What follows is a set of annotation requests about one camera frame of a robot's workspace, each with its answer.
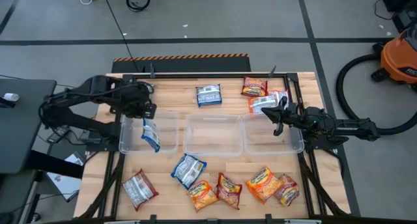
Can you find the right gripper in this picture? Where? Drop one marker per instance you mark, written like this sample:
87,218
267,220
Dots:
296,118

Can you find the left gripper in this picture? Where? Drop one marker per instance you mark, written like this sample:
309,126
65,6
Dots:
135,100

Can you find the orange Maruchan noodle pack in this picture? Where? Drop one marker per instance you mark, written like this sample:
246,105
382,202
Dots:
275,93
263,185
202,195
260,104

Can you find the blue Maruchan noodle pack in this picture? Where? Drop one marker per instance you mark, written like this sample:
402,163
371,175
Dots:
189,170
151,136
208,95

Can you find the red Maruchan noodle pack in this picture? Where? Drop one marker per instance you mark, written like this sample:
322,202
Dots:
288,191
254,86
229,190
139,189

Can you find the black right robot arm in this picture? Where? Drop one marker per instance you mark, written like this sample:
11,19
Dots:
352,126

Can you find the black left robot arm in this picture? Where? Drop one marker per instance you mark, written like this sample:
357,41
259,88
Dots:
81,121

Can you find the black hazard-striped floor mat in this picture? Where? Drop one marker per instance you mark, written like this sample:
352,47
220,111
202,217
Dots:
182,65

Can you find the clear plastic bin with label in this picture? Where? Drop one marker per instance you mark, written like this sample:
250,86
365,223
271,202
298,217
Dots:
211,134

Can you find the orange shop vacuum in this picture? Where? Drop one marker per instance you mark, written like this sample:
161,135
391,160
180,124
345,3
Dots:
340,87
397,59

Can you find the black power brick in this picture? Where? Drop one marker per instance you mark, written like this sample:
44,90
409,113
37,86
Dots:
58,134

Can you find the white light bar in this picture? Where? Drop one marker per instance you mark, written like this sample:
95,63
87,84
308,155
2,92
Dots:
122,222
303,221

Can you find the white paper sheets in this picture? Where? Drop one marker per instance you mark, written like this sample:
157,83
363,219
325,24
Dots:
65,181

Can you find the black desk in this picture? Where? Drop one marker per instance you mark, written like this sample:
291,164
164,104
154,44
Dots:
23,136

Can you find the small white roll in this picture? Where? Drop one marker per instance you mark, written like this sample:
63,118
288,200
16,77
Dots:
11,97

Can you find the black equipment case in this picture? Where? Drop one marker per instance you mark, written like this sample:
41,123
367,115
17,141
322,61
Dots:
404,2

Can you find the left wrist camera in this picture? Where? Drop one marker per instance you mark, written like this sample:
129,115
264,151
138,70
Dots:
150,110

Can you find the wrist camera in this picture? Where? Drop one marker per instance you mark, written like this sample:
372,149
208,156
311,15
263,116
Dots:
150,110
283,103

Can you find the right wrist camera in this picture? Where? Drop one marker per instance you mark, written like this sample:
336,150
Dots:
283,103

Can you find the black frame clamp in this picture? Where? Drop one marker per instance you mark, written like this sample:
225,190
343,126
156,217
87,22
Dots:
153,219
272,72
152,72
268,218

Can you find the black table-level camera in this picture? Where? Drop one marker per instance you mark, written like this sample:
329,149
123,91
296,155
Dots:
211,221

